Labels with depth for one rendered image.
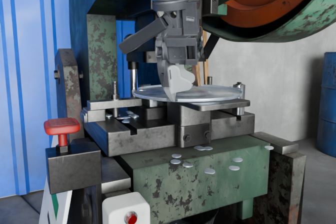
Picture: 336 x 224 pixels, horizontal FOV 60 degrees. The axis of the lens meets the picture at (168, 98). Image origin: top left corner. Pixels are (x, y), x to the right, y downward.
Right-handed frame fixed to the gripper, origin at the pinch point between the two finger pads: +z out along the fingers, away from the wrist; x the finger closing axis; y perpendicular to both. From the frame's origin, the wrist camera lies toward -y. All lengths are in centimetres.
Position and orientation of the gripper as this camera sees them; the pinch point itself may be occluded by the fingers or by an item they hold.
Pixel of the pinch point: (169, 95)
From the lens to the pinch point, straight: 63.6
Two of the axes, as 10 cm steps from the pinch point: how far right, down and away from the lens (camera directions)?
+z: 0.9, 8.8, 4.6
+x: 2.7, -4.7, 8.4
